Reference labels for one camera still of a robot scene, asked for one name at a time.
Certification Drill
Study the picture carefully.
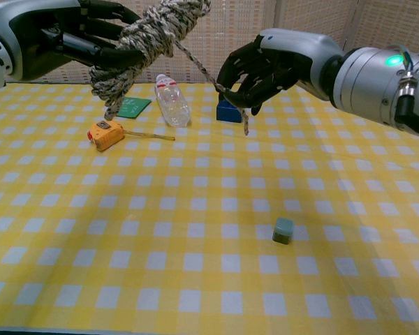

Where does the blue toy building block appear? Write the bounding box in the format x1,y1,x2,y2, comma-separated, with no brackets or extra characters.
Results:
215,99,244,124

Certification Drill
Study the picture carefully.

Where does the small grey-green cube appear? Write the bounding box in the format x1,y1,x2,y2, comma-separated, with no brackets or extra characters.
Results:
272,216,295,245

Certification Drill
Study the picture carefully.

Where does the green printed card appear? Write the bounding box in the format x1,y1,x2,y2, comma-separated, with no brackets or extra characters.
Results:
116,97,152,120

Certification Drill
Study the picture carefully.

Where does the orange tape measure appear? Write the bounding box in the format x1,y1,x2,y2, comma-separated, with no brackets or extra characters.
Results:
87,120,176,152

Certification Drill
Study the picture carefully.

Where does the clear plastic water bottle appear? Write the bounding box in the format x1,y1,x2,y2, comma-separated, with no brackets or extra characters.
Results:
154,73,192,127

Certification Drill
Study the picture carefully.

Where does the beige woven folding screen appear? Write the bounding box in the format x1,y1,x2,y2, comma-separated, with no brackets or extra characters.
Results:
0,0,419,85

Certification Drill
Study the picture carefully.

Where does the yellow white checkered tablecloth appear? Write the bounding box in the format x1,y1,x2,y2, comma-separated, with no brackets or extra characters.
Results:
0,82,419,333

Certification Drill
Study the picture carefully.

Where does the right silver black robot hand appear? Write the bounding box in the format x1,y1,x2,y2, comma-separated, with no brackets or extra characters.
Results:
216,28,346,117

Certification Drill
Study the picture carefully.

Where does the speckled beige braided rope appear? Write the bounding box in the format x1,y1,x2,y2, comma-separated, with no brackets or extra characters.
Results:
89,0,249,136

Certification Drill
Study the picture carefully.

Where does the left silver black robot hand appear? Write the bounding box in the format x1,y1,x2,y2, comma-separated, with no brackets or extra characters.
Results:
0,0,145,82

